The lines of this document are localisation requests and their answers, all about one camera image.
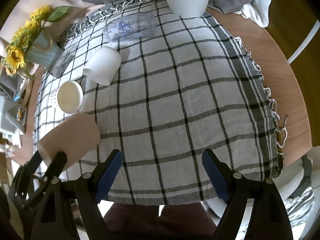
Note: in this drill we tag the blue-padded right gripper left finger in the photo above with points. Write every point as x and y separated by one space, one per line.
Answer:
55 220

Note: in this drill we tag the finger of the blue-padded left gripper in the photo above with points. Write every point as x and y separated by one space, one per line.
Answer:
55 168

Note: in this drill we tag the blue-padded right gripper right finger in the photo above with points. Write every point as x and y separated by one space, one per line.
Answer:
268 219

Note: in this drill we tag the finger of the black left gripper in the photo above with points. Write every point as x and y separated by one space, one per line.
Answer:
22 178

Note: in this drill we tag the pink paper cup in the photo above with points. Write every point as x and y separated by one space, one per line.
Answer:
76 136

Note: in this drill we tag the brown checkered paper cup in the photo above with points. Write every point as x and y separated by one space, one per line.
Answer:
67 98

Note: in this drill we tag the square clear glass cup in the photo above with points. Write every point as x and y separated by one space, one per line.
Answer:
60 63

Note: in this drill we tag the clear plastic cup blue print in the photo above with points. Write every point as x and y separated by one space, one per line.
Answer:
131 27

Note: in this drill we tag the white grey striped cushion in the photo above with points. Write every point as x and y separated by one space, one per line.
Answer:
301 205

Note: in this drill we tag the yellow sunflower bouquet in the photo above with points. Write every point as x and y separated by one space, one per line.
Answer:
14 59

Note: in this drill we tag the black white checkered tablecloth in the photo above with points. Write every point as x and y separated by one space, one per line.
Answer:
190 87

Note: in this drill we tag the white chair frame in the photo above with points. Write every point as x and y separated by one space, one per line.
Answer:
305 42

